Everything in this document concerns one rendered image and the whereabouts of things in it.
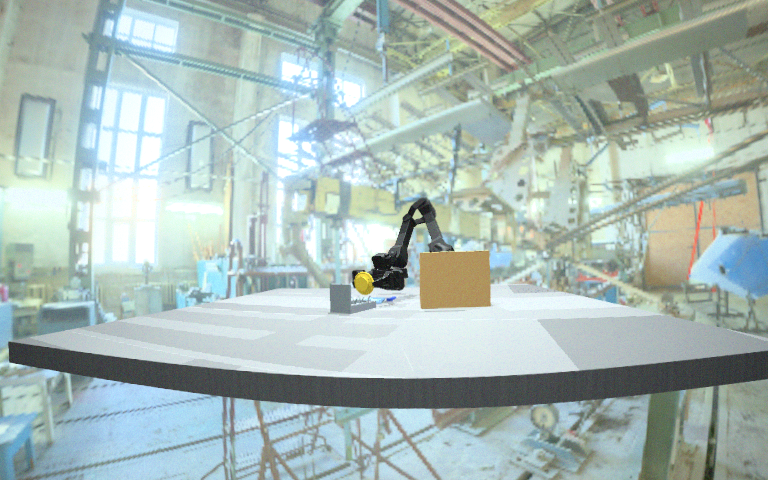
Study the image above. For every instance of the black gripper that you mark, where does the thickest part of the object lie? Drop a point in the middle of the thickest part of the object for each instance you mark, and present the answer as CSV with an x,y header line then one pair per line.
x,y
390,280

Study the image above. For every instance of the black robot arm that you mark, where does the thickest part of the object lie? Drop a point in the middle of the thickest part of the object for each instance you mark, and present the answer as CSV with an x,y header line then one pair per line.
x,y
397,256

